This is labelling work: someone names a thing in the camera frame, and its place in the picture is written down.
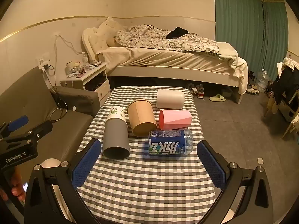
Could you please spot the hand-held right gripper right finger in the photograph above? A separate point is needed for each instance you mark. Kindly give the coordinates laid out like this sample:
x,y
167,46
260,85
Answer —
x,y
210,165

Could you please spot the white wall socket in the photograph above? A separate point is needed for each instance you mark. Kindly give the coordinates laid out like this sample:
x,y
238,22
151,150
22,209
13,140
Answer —
x,y
43,60

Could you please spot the black cloth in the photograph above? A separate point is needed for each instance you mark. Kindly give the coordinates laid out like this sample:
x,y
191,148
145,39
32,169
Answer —
x,y
176,33

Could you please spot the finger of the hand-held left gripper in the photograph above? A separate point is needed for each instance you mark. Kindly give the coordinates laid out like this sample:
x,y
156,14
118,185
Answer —
x,y
40,128
18,121

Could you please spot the cosmetics clutter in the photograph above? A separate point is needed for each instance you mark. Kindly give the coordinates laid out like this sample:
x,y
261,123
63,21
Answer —
x,y
79,71

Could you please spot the pink faceted cup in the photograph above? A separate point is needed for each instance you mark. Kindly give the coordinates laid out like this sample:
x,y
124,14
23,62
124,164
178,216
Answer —
x,y
175,120

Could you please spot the plaid cloth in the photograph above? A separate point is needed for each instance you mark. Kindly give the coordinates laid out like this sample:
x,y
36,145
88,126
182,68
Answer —
x,y
290,63

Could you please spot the person's left hand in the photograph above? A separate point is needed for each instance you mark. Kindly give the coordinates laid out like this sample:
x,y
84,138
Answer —
x,y
18,191

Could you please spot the cream pillow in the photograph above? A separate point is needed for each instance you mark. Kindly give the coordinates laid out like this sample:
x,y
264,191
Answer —
x,y
108,31

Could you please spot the pile of shoes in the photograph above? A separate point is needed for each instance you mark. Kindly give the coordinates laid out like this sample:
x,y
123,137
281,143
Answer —
x,y
252,87

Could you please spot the brown paper cup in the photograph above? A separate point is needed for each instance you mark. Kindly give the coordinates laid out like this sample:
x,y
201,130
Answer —
x,y
140,115

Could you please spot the grey plastic cup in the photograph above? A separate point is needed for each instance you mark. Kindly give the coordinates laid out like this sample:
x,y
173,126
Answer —
x,y
115,135

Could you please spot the black jacket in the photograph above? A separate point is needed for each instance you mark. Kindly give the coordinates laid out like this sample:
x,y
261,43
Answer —
x,y
283,86

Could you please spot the grey sneaker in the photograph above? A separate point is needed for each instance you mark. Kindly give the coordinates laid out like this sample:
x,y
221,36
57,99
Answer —
x,y
200,92

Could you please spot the green printed paper cup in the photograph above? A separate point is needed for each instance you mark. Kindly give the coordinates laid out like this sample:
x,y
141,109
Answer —
x,y
116,113

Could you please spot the bed with floral blanket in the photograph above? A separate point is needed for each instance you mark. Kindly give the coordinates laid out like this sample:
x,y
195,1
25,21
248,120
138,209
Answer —
x,y
163,72

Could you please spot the grey sofa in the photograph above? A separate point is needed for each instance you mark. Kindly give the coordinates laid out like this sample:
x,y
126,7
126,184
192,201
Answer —
x,y
70,126

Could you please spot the white plastic cup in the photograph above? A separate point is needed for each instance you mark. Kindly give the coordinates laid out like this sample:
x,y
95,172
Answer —
x,y
170,99

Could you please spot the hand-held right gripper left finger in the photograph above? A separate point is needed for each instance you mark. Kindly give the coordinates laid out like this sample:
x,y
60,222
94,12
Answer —
x,y
86,164

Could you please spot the cream blanket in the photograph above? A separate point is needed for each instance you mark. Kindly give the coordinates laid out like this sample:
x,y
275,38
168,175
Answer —
x,y
234,59

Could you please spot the white paper scrap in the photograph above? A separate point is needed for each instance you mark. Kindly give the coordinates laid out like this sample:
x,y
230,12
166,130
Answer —
x,y
260,160

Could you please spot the white nightstand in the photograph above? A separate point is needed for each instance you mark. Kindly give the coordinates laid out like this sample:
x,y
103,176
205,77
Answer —
x,y
93,80

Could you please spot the clear small bottle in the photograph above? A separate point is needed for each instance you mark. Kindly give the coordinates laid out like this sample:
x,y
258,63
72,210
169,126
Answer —
x,y
84,57

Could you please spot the green curtain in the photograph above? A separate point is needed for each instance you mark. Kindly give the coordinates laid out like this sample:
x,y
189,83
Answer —
x,y
240,16

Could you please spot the checkered tablecloth table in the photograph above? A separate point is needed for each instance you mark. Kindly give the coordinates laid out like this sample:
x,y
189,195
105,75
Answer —
x,y
144,182

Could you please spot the leaf print quilt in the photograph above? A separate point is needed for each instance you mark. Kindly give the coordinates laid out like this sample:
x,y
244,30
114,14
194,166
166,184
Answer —
x,y
163,40

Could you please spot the large water jug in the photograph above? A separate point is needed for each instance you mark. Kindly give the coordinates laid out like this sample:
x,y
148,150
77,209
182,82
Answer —
x,y
262,80

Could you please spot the blue label plastic bottle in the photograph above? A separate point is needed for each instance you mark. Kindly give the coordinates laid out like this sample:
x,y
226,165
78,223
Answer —
x,y
168,144

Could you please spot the wooden chair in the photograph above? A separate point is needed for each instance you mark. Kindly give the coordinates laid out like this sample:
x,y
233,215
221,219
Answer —
x,y
289,119

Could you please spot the green slipper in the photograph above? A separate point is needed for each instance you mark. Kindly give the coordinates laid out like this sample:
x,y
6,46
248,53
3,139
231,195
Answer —
x,y
217,98

